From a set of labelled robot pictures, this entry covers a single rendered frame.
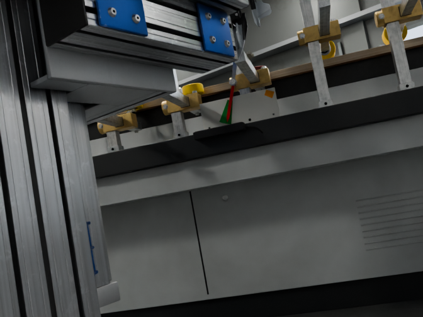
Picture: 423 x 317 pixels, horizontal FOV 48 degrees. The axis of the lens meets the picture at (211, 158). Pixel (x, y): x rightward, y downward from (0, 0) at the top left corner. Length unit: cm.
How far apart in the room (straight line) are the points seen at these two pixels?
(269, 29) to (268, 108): 583
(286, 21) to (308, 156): 577
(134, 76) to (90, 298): 36
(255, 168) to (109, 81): 92
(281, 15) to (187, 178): 585
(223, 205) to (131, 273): 47
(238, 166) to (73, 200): 94
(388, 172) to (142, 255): 98
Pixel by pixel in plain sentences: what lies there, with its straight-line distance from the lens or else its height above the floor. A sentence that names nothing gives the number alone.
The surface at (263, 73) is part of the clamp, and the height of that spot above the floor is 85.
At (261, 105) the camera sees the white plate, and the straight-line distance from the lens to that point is 160.
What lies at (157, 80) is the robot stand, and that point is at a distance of 86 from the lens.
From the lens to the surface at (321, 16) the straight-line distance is 145.
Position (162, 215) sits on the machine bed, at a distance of 190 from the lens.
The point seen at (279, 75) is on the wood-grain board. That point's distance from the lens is 181.
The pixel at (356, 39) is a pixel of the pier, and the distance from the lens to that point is 671.
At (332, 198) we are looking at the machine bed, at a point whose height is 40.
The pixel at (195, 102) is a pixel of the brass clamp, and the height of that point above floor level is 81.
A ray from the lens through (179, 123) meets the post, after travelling 166.
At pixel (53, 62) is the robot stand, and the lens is 72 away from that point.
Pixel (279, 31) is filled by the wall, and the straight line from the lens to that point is 731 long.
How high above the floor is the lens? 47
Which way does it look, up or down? 5 degrees up
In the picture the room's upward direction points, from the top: 10 degrees counter-clockwise
